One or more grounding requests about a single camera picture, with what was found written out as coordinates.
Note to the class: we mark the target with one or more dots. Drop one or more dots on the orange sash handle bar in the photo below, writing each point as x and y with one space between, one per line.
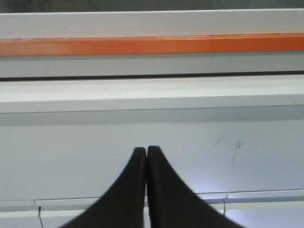
150 45

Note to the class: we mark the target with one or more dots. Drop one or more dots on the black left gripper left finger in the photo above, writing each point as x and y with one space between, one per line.
122 204

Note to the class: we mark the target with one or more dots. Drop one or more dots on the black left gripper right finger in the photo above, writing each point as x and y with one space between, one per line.
172 204

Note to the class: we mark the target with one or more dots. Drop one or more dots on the white cabinet front panel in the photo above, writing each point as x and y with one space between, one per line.
237 142

